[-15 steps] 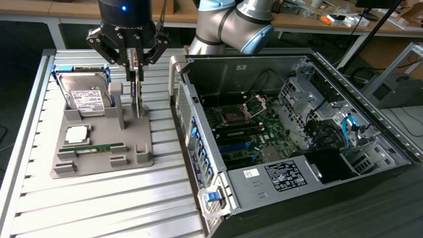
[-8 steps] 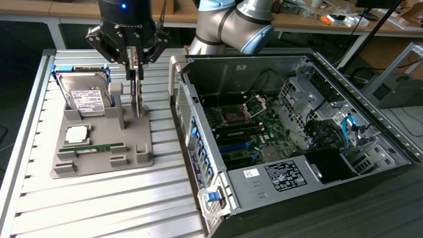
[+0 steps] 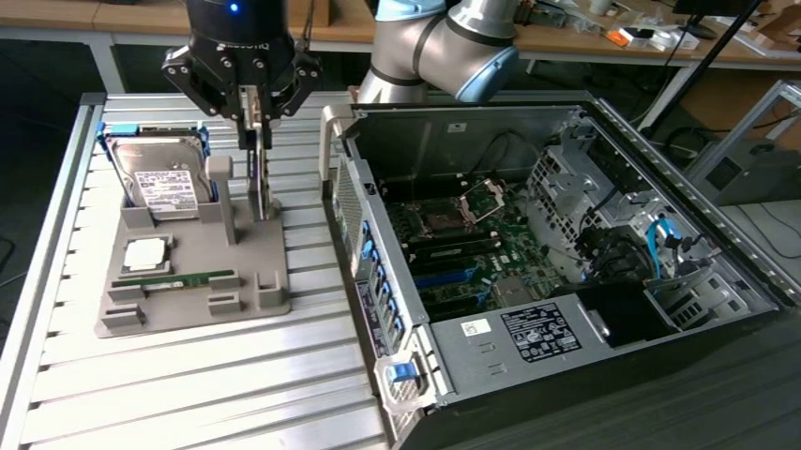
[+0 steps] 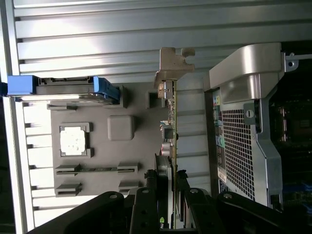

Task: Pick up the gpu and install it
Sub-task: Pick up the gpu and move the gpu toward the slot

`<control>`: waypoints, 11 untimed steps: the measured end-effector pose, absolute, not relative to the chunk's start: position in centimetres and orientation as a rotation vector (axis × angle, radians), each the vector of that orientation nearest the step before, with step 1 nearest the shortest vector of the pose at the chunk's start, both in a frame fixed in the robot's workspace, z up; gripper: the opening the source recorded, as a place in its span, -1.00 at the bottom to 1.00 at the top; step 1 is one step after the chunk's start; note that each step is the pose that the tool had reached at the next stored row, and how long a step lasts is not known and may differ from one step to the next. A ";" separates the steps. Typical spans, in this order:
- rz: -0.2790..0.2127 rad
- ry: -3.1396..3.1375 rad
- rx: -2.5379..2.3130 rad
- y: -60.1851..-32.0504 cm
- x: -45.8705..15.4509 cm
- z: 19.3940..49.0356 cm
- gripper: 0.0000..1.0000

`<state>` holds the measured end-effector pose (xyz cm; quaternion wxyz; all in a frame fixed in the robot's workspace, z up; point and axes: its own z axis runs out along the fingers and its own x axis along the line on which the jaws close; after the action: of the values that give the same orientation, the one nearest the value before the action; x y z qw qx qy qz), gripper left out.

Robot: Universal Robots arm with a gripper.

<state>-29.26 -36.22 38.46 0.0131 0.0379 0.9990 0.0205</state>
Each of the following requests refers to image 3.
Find graphics card with metal bracket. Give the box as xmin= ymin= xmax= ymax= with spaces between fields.
xmin=240 ymin=86 xmax=283 ymax=222

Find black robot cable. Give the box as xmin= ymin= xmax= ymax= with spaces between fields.
xmin=296 ymin=0 xmax=316 ymax=51

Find black stand pole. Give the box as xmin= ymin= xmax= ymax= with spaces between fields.
xmin=635 ymin=0 xmax=770 ymax=138

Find CPU socket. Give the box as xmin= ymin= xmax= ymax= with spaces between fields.
xmin=416 ymin=199 xmax=476 ymax=234

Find black wire bundle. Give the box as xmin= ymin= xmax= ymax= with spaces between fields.
xmin=571 ymin=223 xmax=655 ymax=285

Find grey printed parts rack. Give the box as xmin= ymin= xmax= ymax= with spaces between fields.
xmin=92 ymin=156 xmax=294 ymax=339

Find wooden desk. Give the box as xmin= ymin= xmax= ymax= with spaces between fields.
xmin=0 ymin=0 xmax=801 ymax=95

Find thin black wire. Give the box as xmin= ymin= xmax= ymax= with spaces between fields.
xmin=471 ymin=130 xmax=543 ymax=177

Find grey power supply with label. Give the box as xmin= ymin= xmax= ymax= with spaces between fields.
xmin=428 ymin=293 xmax=611 ymax=396

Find black plastic shroud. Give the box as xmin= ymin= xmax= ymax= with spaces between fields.
xmin=573 ymin=280 xmax=682 ymax=349

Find green motherboard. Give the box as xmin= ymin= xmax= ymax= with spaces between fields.
xmin=382 ymin=180 xmax=569 ymax=321

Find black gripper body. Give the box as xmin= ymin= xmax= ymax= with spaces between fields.
xmin=184 ymin=0 xmax=298 ymax=85

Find blue case latch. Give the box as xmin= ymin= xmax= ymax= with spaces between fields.
xmin=383 ymin=363 xmax=418 ymax=386

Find black floor cable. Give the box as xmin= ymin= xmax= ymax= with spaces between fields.
xmin=661 ymin=124 xmax=711 ymax=163

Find orange and white box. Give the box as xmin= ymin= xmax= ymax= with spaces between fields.
xmin=607 ymin=26 xmax=658 ymax=49

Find black monitor stand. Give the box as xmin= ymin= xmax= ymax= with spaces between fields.
xmin=671 ymin=0 xmax=721 ymax=41

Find hard disk in blue carrier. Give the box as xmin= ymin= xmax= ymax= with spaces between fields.
xmin=95 ymin=120 xmax=217 ymax=222

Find black RAM slot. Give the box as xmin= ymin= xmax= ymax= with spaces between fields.
xmin=403 ymin=233 xmax=502 ymax=264

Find grey chipset heatsink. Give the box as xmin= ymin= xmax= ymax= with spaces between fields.
xmin=491 ymin=276 xmax=534 ymax=305

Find metal socket cover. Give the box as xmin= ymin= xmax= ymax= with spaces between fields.
xmin=458 ymin=179 xmax=508 ymax=222

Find blue disk wire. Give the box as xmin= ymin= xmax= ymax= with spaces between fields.
xmin=646 ymin=214 xmax=682 ymax=283

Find brown cardboard piece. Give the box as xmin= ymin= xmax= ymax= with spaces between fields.
xmin=754 ymin=0 xmax=801 ymax=46

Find grey metal disk bay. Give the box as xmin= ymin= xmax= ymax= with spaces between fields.
xmin=523 ymin=140 xmax=637 ymax=231

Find silver CPU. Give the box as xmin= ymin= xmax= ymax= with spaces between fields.
xmin=121 ymin=237 xmax=171 ymax=274

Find black Dell PC case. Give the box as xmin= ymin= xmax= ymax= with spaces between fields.
xmin=318 ymin=91 xmax=801 ymax=450

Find green RAM stick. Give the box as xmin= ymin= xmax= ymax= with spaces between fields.
xmin=113 ymin=269 xmax=236 ymax=292

